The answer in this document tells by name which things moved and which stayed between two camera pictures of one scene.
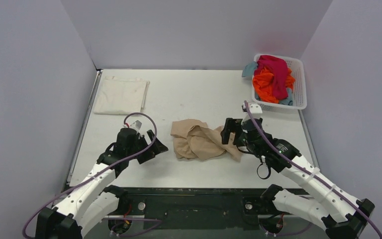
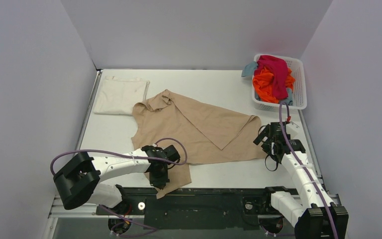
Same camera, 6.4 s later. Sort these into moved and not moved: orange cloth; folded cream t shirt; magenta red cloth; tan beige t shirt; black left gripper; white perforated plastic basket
Moved: tan beige t shirt; black left gripper
Not moved: magenta red cloth; white perforated plastic basket; folded cream t shirt; orange cloth
